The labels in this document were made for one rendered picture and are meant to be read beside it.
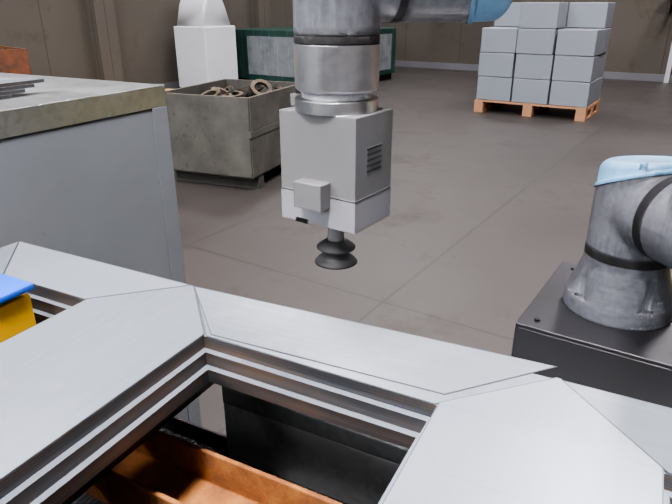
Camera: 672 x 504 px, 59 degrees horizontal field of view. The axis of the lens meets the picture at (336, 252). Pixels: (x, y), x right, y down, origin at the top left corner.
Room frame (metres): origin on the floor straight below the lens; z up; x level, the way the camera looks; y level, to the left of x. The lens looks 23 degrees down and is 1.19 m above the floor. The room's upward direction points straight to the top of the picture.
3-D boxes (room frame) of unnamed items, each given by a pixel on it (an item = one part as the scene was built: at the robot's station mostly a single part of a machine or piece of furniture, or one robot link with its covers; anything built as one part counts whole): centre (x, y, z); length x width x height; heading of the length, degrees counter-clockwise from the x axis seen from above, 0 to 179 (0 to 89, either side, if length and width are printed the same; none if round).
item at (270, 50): (10.36, 0.35, 0.42); 2.13 x 1.95 x 0.84; 147
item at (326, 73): (0.54, 0.00, 1.14); 0.08 x 0.08 x 0.05
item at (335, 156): (0.53, 0.01, 1.06); 0.10 x 0.09 x 0.16; 145
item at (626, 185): (0.79, -0.43, 0.94); 0.13 x 0.12 x 0.14; 15
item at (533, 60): (7.26, -2.43, 0.61); 1.28 x 0.82 x 1.22; 58
